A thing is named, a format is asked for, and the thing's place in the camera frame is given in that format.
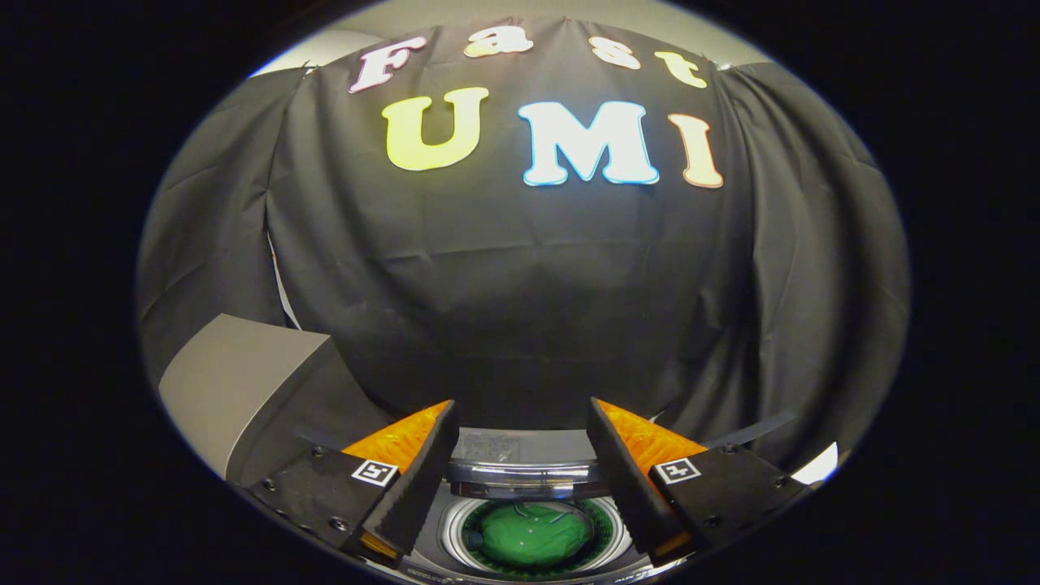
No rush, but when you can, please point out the green polo shirt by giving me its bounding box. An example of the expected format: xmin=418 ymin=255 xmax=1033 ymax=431
xmin=481 ymin=502 xmax=594 ymax=568

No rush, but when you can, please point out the grey washing machine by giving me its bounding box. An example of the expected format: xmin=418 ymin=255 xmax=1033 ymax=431
xmin=398 ymin=428 xmax=675 ymax=585

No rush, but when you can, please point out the grey cabinet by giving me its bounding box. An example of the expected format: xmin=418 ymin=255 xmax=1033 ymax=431
xmin=158 ymin=314 xmax=399 ymax=488

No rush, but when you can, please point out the white board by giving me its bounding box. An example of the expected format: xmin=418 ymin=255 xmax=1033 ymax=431
xmin=792 ymin=443 xmax=839 ymax=486

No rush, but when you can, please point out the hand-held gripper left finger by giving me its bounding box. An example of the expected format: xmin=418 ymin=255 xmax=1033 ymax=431
xmin=244 ymin=400 xmax=460 ymax=563

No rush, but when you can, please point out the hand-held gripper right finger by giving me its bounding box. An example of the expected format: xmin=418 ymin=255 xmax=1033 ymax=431
xmin=587 ymin=396 xmax=813 ymax=561

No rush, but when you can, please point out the black backdrop cloth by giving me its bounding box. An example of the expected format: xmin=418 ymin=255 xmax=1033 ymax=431
xmin=136 ymin=18 xmax=911 ymax=472

